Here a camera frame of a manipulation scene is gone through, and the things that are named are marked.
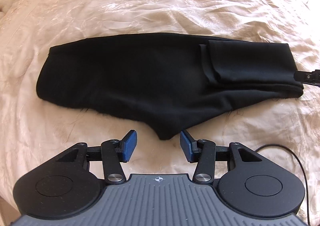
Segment black pants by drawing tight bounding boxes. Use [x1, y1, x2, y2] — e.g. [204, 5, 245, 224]
[36, 33, 303, 140]

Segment black cable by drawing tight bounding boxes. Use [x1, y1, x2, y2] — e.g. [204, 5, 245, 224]
[254, 143, 313, 226]

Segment cream embroidered bedspread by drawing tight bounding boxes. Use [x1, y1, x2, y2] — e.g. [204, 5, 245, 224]
[0, 0, 320, 226]

